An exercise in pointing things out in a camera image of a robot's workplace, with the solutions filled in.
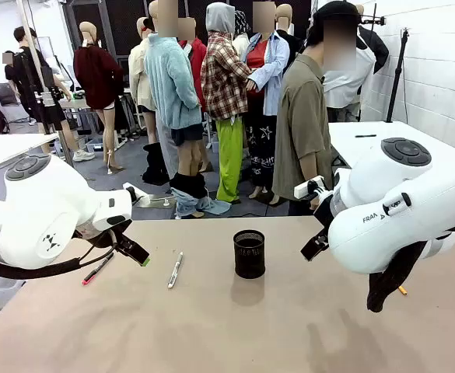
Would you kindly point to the small white table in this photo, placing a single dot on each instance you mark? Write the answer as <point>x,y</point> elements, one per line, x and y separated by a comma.
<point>5,149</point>

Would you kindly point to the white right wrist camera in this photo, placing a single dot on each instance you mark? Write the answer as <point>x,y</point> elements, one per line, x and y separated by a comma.
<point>309,187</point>

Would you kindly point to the mannequin in teal fleece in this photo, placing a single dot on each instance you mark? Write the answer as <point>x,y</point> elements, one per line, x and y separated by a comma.
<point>170,85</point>

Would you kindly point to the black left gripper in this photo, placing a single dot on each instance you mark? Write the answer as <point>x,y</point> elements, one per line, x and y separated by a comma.
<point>99,237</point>

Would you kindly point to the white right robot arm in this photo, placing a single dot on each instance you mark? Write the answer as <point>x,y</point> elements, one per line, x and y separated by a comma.
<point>386,225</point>

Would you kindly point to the black pen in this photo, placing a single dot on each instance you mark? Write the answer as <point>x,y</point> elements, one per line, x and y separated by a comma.
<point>365,136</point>

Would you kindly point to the white pen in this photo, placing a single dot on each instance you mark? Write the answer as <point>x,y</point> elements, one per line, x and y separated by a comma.
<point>175,270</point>

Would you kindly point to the mannequin in maroon dress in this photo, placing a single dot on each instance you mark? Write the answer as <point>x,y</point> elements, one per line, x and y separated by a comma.
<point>96,77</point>

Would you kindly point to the mannequin in cream jacket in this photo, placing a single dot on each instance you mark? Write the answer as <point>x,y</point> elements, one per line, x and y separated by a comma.
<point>139,74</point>

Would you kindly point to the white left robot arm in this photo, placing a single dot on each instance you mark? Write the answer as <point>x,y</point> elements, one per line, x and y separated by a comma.
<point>36,217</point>

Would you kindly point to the mannequin in red jacket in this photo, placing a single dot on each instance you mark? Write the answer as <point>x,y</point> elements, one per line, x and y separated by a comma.
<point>198,58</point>

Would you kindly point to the person in olive shirt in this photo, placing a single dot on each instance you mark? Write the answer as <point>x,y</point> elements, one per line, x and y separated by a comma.
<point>301,116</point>

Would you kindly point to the white mannequin base plate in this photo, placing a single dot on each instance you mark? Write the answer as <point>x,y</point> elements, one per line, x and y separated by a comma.
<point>153,201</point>

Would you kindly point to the mannequin in plaid hoodie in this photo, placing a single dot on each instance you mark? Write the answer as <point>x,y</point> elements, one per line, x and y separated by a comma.
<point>223,77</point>

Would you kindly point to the large white table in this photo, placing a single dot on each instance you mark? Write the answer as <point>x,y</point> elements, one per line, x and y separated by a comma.
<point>367,147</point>

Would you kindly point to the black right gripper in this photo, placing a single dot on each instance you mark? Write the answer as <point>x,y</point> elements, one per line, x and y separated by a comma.
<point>323,211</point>

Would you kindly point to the yellow pencil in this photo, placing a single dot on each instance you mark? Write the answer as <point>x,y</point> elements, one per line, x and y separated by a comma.
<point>403,290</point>

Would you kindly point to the mannequin in black white jacket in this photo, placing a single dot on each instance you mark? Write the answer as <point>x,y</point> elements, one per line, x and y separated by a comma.
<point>376,46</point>

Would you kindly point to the mannequin in blue shirt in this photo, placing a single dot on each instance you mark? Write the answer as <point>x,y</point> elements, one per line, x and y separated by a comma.
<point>268,74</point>

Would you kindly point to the black mesh pen holder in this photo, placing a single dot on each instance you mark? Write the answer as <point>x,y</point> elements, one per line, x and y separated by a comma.
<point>249,256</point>

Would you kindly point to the black tripod stand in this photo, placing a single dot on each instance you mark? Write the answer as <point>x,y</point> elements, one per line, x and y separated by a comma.
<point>398,77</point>

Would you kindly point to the person's right forearm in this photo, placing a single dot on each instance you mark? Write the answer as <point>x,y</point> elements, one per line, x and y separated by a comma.
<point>309,169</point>

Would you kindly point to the black marker pink cap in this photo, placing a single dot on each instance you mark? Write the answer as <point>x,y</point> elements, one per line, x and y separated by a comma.
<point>98,269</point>

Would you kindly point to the mannequin in white shirt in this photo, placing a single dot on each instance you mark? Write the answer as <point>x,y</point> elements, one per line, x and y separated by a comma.
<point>344,85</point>

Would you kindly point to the background person in black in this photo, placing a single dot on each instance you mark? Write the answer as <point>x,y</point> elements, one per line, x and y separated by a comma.
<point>36,85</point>

